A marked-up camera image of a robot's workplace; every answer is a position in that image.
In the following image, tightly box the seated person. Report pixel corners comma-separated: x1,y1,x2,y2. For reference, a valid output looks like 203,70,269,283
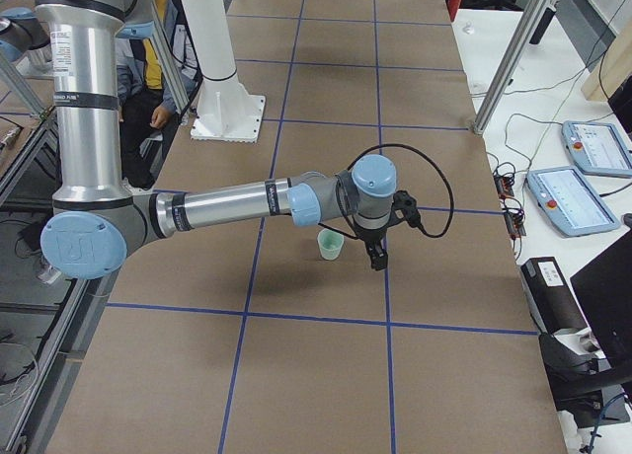
116,0,199,190

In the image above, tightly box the blue teach pendant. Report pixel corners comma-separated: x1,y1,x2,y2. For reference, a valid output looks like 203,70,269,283
526,166,620,237
562,120,631,178

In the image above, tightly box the brown paper table cover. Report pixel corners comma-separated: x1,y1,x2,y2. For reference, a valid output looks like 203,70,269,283
47,0,565,453

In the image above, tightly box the pale green plastic cup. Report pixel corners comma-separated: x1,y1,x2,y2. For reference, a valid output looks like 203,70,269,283
317,229,345,261

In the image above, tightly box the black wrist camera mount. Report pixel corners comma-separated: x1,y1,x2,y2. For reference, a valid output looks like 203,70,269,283
391,190,425,231

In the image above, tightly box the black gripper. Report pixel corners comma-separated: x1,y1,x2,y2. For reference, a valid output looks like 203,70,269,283
354,222,388,270

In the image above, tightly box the near blue teach pendant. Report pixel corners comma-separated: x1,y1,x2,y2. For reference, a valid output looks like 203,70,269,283
526,166,620,237

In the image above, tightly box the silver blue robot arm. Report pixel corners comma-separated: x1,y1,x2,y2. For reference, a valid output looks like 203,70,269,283
35,0,397,279

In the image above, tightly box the black box with label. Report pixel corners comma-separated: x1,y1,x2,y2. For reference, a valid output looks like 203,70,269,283
519,257,588,336

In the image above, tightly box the white pillar with base plate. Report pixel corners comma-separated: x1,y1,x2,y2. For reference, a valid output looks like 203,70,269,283
183,0,266,143

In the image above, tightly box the aluminium frame post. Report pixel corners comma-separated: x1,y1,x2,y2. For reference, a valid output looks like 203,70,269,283
471,0,550,135

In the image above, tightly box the far blue teach pendant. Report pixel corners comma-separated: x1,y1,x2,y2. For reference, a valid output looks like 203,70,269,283
562,120,631,178

